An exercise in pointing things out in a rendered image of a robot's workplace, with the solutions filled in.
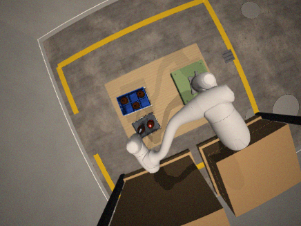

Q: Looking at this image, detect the blue bottle crate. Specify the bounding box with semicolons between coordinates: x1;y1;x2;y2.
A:
116;87;151;116

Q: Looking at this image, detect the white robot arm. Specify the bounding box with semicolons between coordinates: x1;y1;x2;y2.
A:
126;70;250;173

